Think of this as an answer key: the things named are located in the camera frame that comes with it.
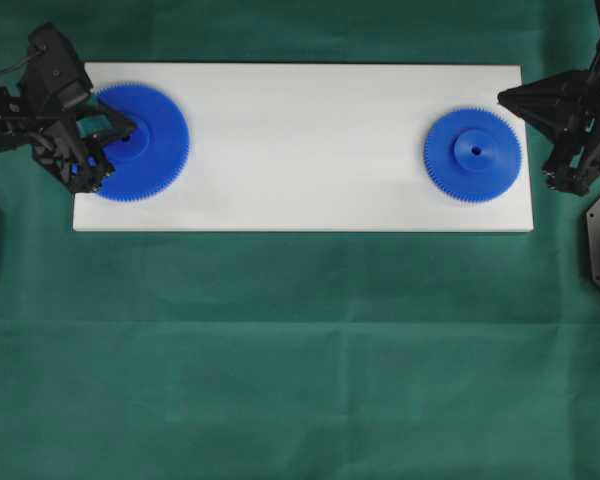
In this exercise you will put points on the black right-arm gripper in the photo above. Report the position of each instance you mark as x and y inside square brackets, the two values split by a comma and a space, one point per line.
[565, 108]

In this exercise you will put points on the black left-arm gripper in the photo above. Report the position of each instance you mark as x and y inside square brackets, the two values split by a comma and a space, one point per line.
[67, 130]

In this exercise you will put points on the large blue gear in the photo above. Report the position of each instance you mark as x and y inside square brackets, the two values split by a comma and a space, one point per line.
[155, 154]

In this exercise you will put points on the small blue gear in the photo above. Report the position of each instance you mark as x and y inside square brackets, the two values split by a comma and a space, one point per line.
[472, 155]

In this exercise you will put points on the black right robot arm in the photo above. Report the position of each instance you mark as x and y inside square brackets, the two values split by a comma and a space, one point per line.
[565, 108]

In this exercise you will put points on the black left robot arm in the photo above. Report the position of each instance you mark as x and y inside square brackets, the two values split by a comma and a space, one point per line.
[14, 115]

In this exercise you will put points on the white rectangular board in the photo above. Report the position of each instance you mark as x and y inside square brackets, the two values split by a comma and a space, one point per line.
[311, 147]

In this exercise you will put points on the green table cloth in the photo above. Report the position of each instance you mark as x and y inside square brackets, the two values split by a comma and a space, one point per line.
[311, 356]

